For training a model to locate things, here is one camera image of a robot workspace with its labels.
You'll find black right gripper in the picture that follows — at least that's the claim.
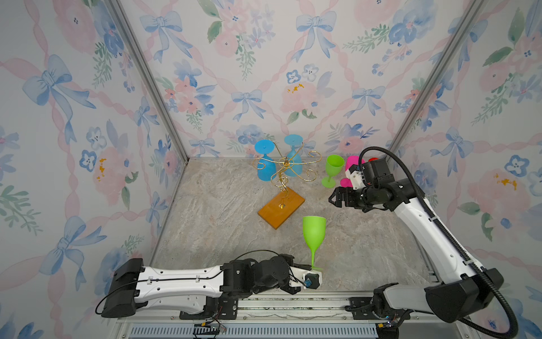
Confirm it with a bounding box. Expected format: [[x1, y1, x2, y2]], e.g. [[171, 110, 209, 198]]
[[327, 187, 377, 209]]

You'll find pink wine glass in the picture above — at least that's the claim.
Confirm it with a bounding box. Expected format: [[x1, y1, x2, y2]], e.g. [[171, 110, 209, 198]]
[[340, 156, 361, 187]]

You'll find green wine glass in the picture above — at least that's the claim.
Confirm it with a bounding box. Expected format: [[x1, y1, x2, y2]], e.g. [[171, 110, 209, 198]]
[[303, 216, 327, 271], [321, 155, 345, 189]]

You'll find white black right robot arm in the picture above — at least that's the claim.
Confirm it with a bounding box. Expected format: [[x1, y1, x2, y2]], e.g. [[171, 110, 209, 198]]
[[329, 159, 504, 323]]

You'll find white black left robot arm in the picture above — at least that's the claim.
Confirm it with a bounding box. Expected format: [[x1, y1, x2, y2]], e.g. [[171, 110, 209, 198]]
[[95, 253, 323, 319]]

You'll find blue wine glass right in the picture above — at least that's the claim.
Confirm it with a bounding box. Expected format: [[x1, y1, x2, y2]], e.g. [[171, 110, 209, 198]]
[[285, 134, 303, 177]]

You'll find blue wine glass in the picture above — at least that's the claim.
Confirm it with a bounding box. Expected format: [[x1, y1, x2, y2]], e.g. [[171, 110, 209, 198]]
[[285, 134, 303, 177], [255, 140, 277, 182]]

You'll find blue wine glass left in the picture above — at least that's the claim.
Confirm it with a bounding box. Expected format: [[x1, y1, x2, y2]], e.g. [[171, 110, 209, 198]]
[[255, 140, 277, 182]]

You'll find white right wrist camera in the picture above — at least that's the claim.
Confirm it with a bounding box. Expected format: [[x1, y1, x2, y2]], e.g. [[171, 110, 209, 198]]
[[345, 165, 366, 191]]

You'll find aluminium rail base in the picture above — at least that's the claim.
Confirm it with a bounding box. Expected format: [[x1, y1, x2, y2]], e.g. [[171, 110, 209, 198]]
[[109, 292, 477, 338]]

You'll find gold wire rack wooden base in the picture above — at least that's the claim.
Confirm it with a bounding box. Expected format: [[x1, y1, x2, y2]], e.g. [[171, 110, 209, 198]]
[[252, 141, 322, 230]]

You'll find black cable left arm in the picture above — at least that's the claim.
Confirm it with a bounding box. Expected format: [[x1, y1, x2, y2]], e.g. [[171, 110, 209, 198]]
[[94, 249, 306, 316]]

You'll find black corrugated cable conduit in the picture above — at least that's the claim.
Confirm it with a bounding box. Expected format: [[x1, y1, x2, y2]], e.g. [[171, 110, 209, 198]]
[[357, 145, 519, 339]]

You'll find aluminium corner post right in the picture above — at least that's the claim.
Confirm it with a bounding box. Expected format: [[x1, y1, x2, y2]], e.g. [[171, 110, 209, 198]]
[[389, 0, 487, 155]]

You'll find aluminium corner post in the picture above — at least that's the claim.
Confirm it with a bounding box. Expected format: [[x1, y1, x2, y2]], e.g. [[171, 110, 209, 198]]
[[389, 0, 487, 155], [104, 0, 189, 165]]

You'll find aluminium corner post left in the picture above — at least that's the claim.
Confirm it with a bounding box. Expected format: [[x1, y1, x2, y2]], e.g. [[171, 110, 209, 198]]
[[104, 0, 189, 165]]

